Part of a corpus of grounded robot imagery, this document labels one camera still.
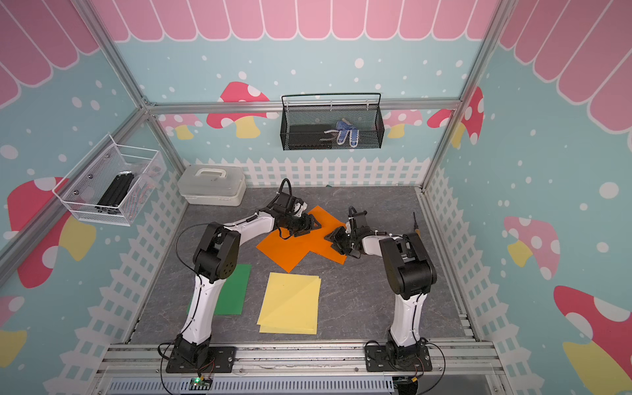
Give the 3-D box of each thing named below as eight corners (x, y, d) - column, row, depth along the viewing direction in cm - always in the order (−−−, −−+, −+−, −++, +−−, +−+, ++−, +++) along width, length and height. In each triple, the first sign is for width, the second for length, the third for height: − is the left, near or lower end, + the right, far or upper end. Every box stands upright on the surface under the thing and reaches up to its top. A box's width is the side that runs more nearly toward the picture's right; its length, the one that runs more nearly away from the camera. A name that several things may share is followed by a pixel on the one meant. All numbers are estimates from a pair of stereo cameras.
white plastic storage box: (187, 209, 115) (174, 189, 105) (199, 183, 126) (188, 163, 116) (241, 209, 115) (233, 189, 105) (248, 183, 126) (242, 163, 116)
